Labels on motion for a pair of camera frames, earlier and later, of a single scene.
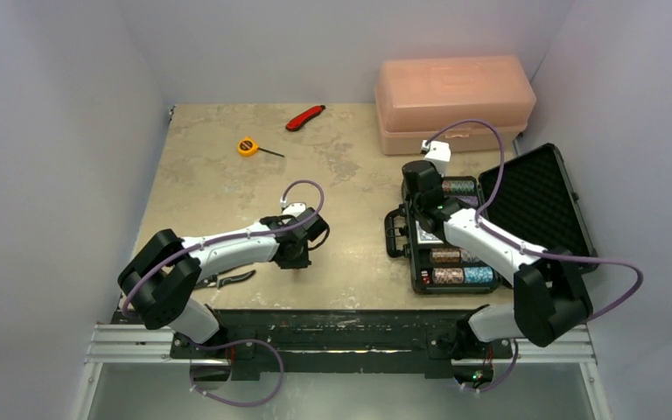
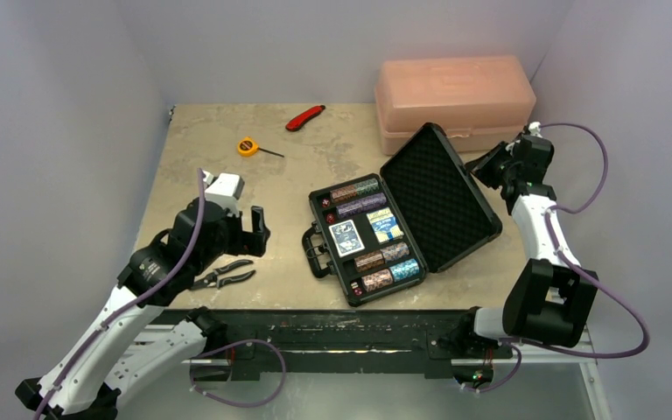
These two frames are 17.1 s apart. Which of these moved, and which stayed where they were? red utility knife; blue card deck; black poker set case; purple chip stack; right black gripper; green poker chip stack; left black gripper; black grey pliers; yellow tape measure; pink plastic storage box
Moved: black poker set case; left black gripper; right black gripper; green poker chip stack; blue card deck; purple chip stack
Stayed: yellow tape measure; pink plastic storage box; black grey pliers; red utility knife
